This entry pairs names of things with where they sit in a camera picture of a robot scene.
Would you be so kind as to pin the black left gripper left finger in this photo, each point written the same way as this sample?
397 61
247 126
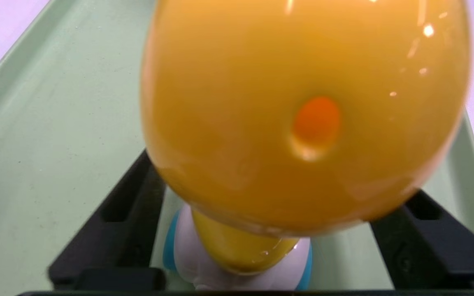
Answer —
113 246

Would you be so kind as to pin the green plastic tray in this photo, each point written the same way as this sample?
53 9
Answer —
56 123

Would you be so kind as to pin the yellow duck scooter toy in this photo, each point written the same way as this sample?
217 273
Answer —
303 102

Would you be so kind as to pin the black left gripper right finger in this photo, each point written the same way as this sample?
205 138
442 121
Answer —
434 255

